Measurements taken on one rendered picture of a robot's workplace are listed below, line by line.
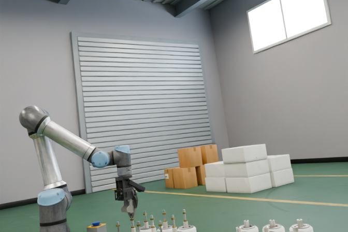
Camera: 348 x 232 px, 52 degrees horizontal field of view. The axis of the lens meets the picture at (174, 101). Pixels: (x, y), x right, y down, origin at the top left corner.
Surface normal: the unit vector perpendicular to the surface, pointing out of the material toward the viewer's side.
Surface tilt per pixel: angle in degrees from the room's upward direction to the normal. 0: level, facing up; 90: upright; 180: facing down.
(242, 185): 90
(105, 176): 90
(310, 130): 90
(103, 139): 90
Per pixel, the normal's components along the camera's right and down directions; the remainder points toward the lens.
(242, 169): -0.81, 0.04
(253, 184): 0.60, -0.18
